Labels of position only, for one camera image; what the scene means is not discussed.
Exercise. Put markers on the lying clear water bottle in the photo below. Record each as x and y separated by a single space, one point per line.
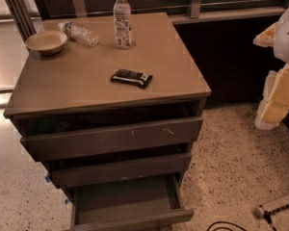
83 35

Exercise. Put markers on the black snack packet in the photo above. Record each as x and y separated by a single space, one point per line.
130 77

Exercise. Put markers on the beige bowl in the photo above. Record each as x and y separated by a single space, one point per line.
47 43

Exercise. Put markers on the metal railing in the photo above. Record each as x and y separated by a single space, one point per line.
196 2

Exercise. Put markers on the drawer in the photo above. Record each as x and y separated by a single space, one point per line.
131 205
125 170
81 143

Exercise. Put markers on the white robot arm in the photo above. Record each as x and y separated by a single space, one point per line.
274 106

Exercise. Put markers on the blue tape piece upper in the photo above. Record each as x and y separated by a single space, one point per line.
47 179

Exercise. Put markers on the upright clear water bottle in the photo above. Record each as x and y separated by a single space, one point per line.
122 22

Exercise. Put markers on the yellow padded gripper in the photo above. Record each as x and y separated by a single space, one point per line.
287 38

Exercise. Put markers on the brown drawer cabinet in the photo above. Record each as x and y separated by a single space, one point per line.
73 90

